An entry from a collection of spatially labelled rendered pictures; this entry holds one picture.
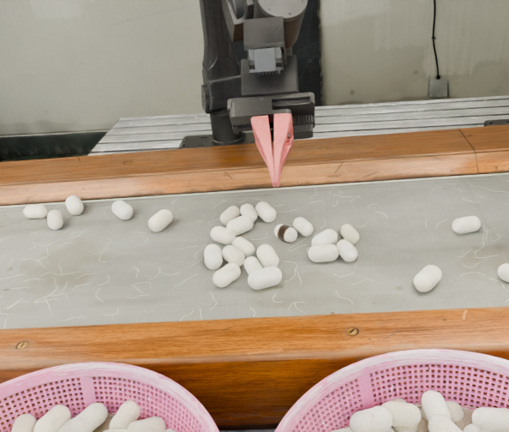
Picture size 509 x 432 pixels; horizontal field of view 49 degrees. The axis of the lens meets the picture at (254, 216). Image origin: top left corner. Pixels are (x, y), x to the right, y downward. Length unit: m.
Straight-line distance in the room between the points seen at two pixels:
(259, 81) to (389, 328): 0.32
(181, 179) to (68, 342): 0.35
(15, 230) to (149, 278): 0.25
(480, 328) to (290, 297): 0.19
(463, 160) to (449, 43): 1.95
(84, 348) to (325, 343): 0.22
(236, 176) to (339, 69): 1.96
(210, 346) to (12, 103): 2.77
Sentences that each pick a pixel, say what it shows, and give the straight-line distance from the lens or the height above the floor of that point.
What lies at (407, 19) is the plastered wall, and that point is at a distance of 2.70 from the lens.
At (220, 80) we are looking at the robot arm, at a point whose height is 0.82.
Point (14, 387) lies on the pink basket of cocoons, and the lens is 0.53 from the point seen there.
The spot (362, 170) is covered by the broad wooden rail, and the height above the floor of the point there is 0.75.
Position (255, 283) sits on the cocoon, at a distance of 0.58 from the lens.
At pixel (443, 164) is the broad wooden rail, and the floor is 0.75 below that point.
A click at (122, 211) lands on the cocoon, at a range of 0.76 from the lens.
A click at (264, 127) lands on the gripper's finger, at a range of 0.64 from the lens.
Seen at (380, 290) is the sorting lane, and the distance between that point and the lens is 0.59.
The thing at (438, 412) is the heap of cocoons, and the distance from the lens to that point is 0.48.
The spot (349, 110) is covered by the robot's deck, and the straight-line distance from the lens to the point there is 1.27.
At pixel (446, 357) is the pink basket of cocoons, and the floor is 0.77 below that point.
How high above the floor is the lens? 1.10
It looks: 30 degrees down
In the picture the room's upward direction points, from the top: 7 degrees counter-clockwise
